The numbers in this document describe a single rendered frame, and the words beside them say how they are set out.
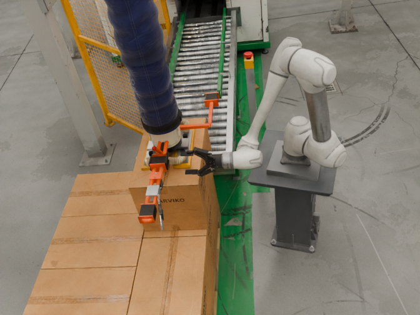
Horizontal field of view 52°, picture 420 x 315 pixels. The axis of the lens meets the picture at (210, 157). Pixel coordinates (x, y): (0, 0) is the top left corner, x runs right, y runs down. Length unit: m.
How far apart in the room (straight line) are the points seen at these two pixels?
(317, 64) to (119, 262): 1.57
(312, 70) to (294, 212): 1.21
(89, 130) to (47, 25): 1.01
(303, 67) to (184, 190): 0.93
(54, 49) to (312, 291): 2.59
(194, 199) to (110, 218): 0.68
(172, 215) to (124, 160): 1.61
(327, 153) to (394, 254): 1.11
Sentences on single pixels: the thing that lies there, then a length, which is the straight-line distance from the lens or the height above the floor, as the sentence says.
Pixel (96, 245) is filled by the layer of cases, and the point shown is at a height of 0.54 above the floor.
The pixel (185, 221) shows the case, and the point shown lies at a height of 0.63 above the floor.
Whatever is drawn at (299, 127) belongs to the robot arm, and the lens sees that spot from 2.50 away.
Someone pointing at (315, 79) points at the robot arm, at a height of 1.53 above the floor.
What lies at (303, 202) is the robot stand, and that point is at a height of 0.48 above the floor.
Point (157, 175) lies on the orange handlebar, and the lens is 2.25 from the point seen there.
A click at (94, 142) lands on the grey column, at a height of 0.21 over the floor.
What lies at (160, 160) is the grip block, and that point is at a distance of 2.33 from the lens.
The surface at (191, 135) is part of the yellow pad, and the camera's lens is 2.64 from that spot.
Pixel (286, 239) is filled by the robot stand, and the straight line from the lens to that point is 3.18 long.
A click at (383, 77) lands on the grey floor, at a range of 4.87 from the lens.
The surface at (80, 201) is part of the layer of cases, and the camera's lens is 3.09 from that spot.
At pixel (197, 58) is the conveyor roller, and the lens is 4.29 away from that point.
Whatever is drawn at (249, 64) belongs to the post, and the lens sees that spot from 3.23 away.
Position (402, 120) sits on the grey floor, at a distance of 4.31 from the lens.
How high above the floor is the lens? 2.63
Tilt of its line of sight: 42 degrees down
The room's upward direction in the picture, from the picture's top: 10 degrees counter-clockwise
